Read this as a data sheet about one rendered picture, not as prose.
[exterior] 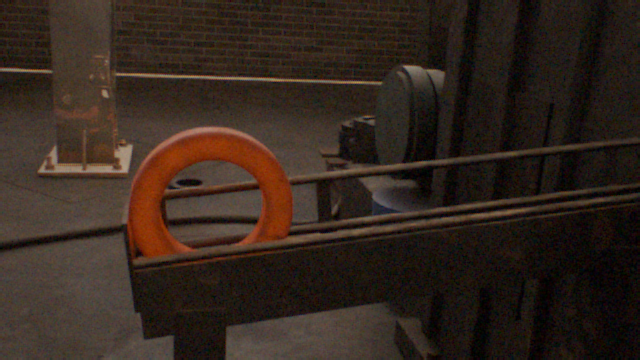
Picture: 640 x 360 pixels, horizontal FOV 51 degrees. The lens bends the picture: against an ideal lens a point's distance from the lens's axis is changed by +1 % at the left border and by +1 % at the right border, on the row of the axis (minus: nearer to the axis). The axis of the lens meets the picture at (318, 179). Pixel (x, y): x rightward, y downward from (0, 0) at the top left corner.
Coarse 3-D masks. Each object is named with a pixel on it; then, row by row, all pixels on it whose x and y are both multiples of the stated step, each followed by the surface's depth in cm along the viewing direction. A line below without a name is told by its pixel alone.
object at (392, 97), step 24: (408, 72) 209; (432, 72) 213; (384, 96) 225; (408, 96) 204; (432, 96) 204; (384, 120) 225; (408, 120) 203; (432, 120) 202; (384, 144) 225; (408, 144) 205; (432, 144) 204; (360, 192) 237; (360, 216) 237; (408, 312) 191
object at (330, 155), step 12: (360, 120) 285; (372, 120) 268; (348, 132) 306; (360, 132) 283; (372, 132) 259; (348, 144) 308; (360, 144) 284; (372, 144) 260; (324, 156) 321; (336, 156) 322; (348, 156) 309; (360, 156) 284; (372, 156) 262; (336, 168) 294
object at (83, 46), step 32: (64, 0) 296; (96, 0) 299; (64, 32) 300; (96, 32) 302; (64, 64) 303; (96, 64) 305; (64, 96) 307; (96, 96) 310; (64, 128) 311; (96, 128) 314; (64, 160) 315; (96, 160) 318; (128, 160) 331
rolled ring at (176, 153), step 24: (168, 144) 72; (192, 144) 73; (216, 144) 73; (240, 144) 74; (144, 168) 72; (168, 168) 73; (264, 168) 75; (144, 192) 73; (264, 192) 76; (288, 192) 77; (144, 216) 74; (264, 216) 78; (288, 216) 78; (144, 240) 75; (168, 240) 75; (264, 240) 78
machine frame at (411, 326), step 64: (512, 0) 123; (576, 0) 104; (448, 64) 157; (512, 64) 124; (576, 64) 104; (448, 128) 150; (512, 128) 126; (576, 128) 107; (448, 192) 153; (512, 192) 126; (448, 320) 157; (512, 320) 129
